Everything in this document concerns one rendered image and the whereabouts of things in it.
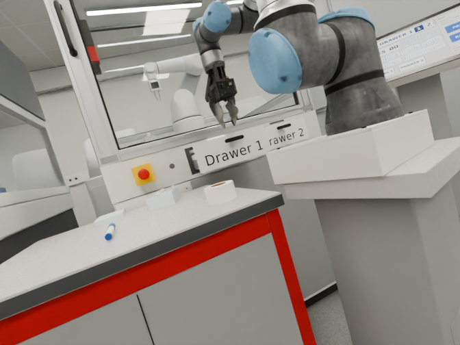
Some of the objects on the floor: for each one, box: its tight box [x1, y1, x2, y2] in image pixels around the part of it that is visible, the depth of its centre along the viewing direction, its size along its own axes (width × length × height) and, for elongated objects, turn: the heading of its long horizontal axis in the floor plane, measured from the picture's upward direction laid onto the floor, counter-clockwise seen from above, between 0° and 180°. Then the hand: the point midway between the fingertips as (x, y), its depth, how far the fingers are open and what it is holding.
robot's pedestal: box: [283, 136, 460, 345], centre depth 58 cm, size 30×30×76 cm
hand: (228, 123), depth 92 cm, fingers open, 3 cm apart
